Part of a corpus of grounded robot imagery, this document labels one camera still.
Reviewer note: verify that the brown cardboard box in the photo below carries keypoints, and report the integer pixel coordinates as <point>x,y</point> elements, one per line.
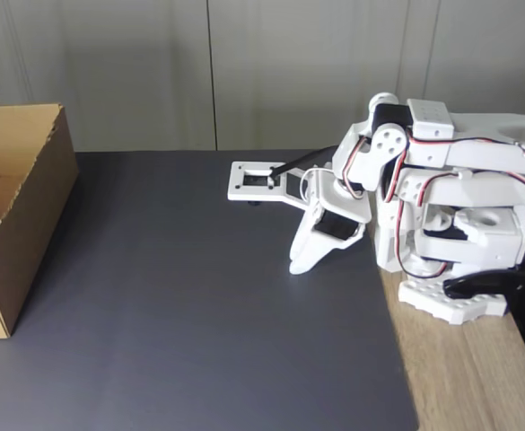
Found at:
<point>42,202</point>

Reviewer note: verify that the black table clamp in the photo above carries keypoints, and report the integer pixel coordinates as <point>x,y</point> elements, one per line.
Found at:
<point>513,287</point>

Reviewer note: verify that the dark grey table mat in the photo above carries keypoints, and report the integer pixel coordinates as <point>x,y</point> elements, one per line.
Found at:
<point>221,314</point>

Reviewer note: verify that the white gripper camera mount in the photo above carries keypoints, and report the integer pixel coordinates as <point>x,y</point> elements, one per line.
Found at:
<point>237,184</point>

